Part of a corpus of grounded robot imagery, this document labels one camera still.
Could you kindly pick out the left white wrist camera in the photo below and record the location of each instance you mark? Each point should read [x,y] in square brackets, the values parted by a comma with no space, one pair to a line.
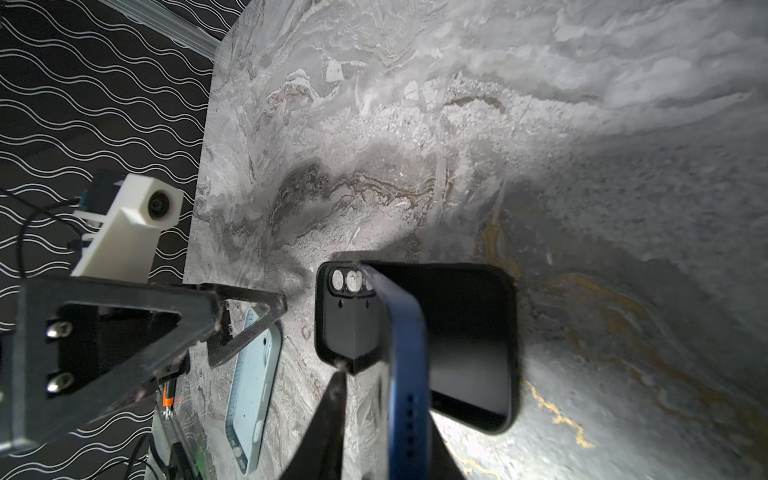
[124,247]

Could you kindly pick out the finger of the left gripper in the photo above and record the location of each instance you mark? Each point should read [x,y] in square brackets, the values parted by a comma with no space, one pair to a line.
[222,345]

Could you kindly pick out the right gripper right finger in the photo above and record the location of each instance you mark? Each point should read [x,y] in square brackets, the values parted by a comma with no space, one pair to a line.
[443,465]

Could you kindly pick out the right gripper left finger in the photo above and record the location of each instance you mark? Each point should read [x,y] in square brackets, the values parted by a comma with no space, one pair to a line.
[320,453]

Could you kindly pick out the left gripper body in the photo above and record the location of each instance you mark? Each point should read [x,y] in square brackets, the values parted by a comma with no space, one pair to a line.
[82,348]

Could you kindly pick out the light blue phone case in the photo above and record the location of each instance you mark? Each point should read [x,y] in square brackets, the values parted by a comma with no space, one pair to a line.
[250,396]

